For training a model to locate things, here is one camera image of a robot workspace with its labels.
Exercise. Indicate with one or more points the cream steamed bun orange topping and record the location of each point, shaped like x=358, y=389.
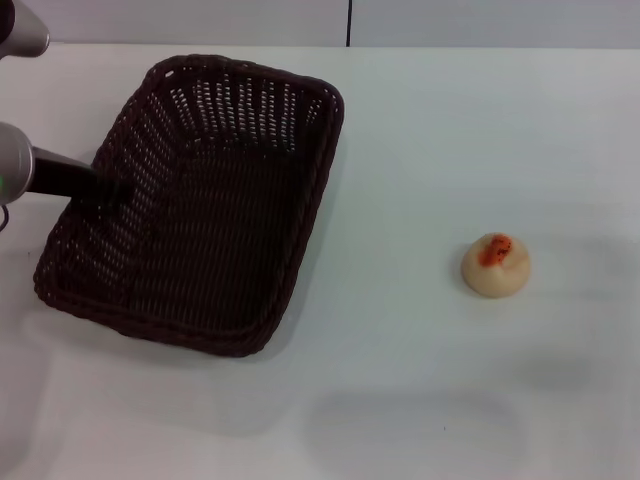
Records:
x=495, y=275

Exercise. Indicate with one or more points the dark brown woven basket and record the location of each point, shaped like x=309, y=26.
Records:
x=215, y=260

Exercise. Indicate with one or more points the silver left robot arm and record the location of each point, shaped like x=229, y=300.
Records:
x=14, y=165

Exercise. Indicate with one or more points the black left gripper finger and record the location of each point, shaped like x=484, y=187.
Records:
x=116, y=192

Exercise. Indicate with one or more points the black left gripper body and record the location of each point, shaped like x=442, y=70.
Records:
x=62, y=175

